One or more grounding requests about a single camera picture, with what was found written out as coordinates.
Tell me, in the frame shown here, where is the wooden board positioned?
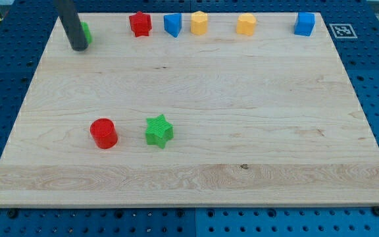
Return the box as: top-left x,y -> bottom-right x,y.
0,13 -> 379,208

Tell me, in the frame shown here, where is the green star block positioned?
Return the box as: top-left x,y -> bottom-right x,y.
145,115 -> 174,149

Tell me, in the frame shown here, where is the red cylinder block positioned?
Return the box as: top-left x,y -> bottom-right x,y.
90,118 -> 118,149

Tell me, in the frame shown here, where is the blue triangle block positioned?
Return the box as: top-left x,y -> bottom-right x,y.
163,13 -> 182,38

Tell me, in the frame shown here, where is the yellow hexagon block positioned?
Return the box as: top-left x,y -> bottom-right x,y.
190,11 -> 209,36

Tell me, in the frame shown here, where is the red star block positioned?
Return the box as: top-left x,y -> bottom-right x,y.
128,11 -> 152,37

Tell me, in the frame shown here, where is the yellow heart block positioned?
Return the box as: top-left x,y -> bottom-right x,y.
236,13 -> 257,36

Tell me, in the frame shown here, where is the green cylinder block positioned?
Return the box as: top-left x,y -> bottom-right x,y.
81,21 -> 93,44

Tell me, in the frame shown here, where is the blue cube block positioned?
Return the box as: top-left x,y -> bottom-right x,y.
294,12 -> 315,37

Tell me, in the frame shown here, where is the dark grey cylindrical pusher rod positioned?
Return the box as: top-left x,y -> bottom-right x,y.
53,0 -> 89,51

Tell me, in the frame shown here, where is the white fiducial marker tag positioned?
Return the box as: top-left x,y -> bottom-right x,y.
329,23 -> 357,39

